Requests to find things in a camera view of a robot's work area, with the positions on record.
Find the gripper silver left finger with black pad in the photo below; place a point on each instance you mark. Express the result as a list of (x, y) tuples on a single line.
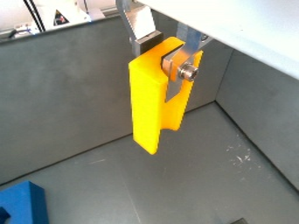
[(137, 15)]

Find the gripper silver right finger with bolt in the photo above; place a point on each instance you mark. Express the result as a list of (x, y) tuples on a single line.
[(178, 61)]

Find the yellow arch block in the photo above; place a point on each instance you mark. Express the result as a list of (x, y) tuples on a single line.
[(154, 113)]

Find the blue foam shape board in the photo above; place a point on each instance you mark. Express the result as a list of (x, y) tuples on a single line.
[(23, 204)]

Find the white device with warning label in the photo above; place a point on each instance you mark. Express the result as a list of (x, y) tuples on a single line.
[(50, 14)]

